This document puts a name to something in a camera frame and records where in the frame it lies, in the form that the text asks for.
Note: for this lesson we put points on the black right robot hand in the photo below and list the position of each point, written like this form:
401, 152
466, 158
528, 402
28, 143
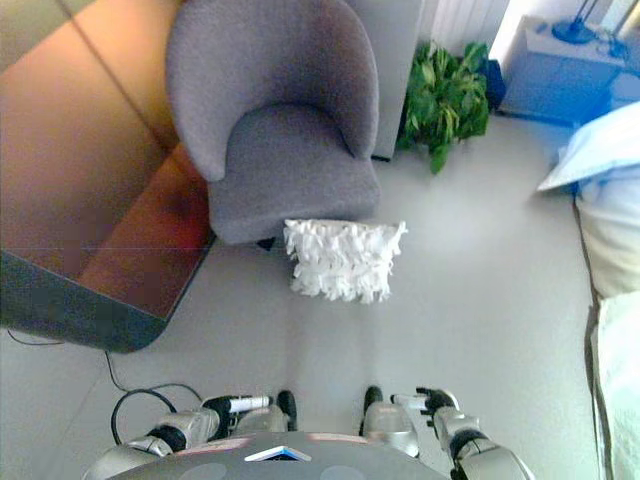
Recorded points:
425, 400

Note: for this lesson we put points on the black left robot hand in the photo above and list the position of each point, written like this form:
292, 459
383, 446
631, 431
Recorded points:
235, 403

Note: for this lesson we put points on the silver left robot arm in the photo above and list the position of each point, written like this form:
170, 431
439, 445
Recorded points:
165, 437

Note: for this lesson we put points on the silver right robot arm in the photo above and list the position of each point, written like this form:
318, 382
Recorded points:
472, 442

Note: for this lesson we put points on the white shaggy pillow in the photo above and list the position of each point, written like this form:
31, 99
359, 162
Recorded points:
343, 260

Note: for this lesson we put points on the light blue bed pillow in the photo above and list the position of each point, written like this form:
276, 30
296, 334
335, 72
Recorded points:
595, 150

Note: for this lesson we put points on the silver left robot leg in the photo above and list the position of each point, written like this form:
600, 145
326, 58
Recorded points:
272, 417

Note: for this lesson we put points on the silver robot leg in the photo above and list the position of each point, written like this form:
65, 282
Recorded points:
387, 422
272, 417

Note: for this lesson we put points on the silver right robot leg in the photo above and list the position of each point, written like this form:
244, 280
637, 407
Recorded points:
387, 422

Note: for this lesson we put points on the dark robot torso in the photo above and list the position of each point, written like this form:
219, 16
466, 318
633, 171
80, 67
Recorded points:
275, 457

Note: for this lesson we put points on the white bed with duvet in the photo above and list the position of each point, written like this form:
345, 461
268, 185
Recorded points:
617, 300

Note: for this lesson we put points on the grey upholstered armchair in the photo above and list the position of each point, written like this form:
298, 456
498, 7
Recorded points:
280, 125

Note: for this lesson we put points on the green potted plant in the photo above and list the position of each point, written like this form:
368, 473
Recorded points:
445, 105

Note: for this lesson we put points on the white nightstand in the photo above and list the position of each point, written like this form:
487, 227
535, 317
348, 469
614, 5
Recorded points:
560, 75

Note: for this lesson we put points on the blue lamp base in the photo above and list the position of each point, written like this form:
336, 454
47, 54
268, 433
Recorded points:
572, 30

